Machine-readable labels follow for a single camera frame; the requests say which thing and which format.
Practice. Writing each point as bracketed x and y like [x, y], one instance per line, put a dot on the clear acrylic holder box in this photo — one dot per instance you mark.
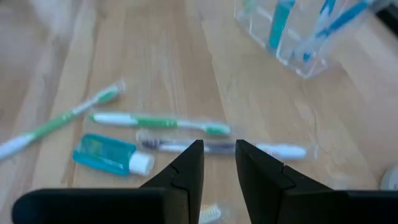
[314, 67]

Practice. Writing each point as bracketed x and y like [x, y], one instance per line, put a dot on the orange white toothbrush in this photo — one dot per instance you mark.
[210, 214]

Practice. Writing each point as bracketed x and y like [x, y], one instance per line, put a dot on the purple white toothbrush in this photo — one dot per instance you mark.
[280, 151]

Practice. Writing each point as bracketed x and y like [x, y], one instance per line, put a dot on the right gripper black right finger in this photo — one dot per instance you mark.
[295, 208]

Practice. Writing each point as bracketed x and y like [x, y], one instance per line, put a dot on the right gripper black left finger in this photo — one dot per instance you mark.
[155, 208]

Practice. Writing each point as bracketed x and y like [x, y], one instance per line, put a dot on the teal mouthwash bottle white cap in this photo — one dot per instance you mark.
[102, 154]

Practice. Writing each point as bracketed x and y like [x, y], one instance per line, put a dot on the green white toothbrush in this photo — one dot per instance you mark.
[280, 25]
[155, 122]
[56, 123]

